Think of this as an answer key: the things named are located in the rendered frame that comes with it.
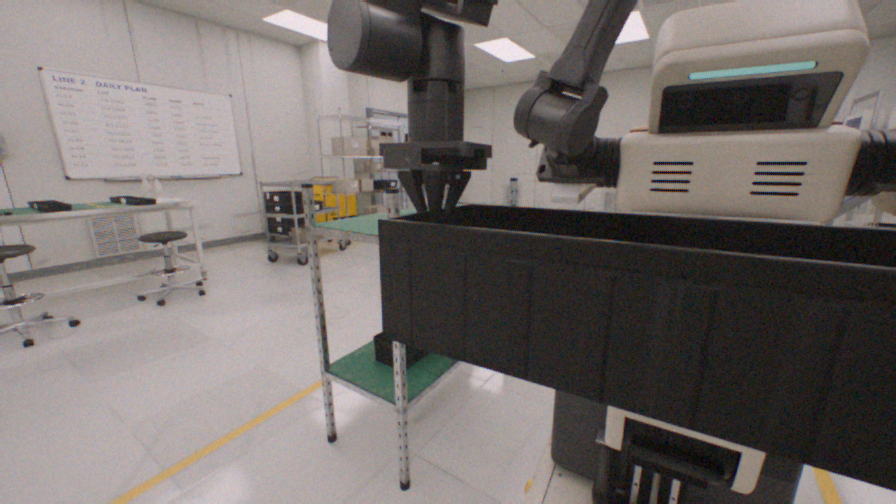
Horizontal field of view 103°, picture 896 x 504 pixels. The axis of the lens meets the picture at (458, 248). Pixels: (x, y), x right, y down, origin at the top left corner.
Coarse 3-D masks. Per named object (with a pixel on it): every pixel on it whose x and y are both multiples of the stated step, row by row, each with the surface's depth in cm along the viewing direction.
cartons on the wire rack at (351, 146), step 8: (336, 144) 507; (344, 144) 497; (352, 144) 507; (360, 144) 519; (368, 144) 547; (376, 144) 550; (336, 152) 510; (344, 152) 500; (352, 152) 510; (360, 152) 521; (368, 152) 553; (376, 152) 549; (352, 184) 519; (360, 184) 536; (368, 184) 545; (344, 192) 511; (368, 208) 572; (376, 208) 564; (384, 208) 578
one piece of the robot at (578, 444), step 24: (576, 408) 97; (600, 408) 94; (552, 432) 104; (576, 432) 99; (600, 432) 91; (552, 456) 105; (576, 456) 101; (600, 456) 90; (624, 456) 92; (600, 480) 91; (624, 480) 94; (648, 480) 88; (672, 480) 84; (768, 480) 79
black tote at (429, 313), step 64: (384, 256) 31; (448, 256) 28; (512, 256) 25; (576, 256) 23; (640, 256) 21; (704, 256) 20; (768, 256) 18; (832, 256) 29; (384, 320) 32; (448, 320) 29; (512, 320) 26; (576, 320) 24; (640, 320) 22; (704, 320) 20; (768, 320) 19; (832, 320) 17; (576, 384) 24; (640, 384) 22; (704, 384) 21; (768, 384) 19; (832, 384) 18; (768, 448) 20; (832, 448) 18
